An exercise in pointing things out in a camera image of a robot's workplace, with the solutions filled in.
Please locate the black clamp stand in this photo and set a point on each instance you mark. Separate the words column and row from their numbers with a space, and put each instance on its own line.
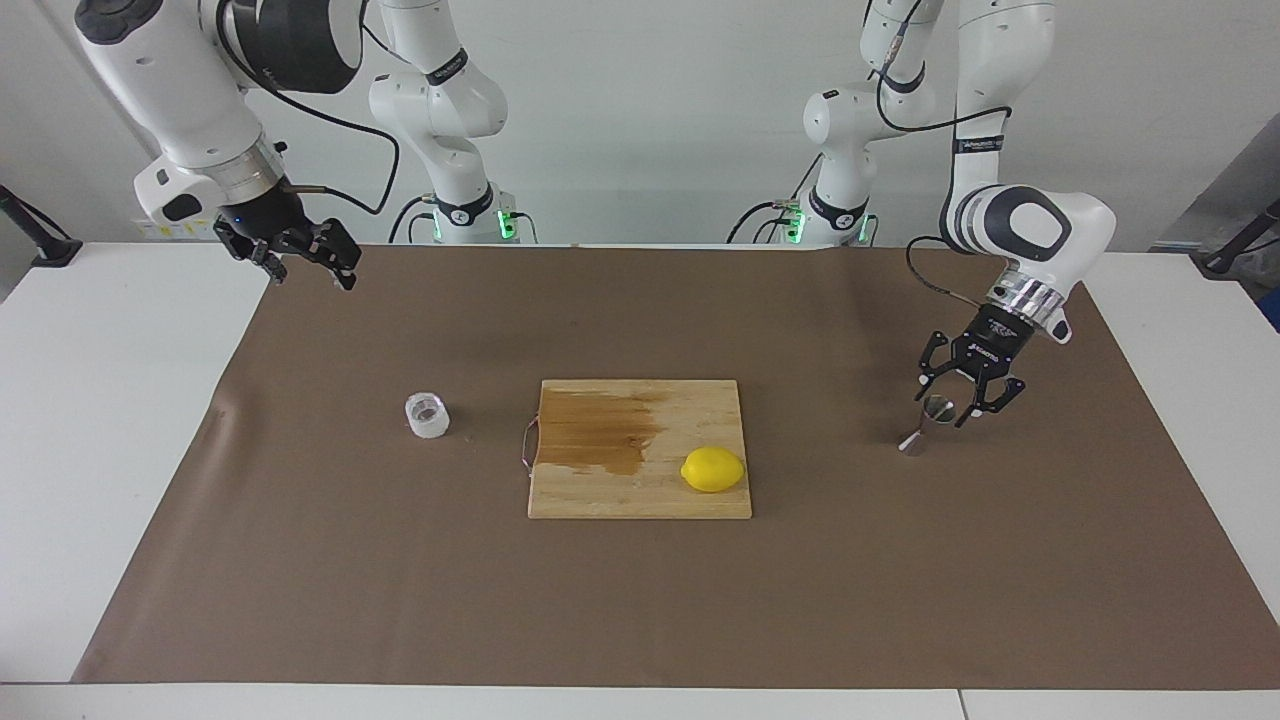
column 55, row 252
column 1222, row 262

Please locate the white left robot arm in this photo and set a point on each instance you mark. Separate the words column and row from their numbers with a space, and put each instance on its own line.
column 1010, row 80

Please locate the white yellow wall outlet box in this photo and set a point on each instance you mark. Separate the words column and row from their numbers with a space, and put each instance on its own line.
column 160, row 231

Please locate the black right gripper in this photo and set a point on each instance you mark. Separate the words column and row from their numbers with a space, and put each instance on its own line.
column 262, row 220

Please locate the blue object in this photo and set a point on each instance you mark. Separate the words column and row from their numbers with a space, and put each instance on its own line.
column 1273, row 310

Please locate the steel double jigger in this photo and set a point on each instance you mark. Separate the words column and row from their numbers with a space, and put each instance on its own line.
column 912, row 443

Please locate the wooden cutting board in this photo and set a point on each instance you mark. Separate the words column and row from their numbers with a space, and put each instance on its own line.
column 600, row 490

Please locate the small clear glass cup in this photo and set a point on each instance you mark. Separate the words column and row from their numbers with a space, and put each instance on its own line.
column 427, row 418

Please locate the brown paper table mat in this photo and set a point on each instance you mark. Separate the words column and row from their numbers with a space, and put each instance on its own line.
column 640, row 600

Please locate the yellow lemon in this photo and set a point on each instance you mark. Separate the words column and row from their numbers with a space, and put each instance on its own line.
column 712, row 470

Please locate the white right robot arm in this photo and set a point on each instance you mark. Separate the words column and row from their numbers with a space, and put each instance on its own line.
column 170, row 80

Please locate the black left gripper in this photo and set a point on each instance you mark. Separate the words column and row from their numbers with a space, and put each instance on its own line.
column 990, row 345

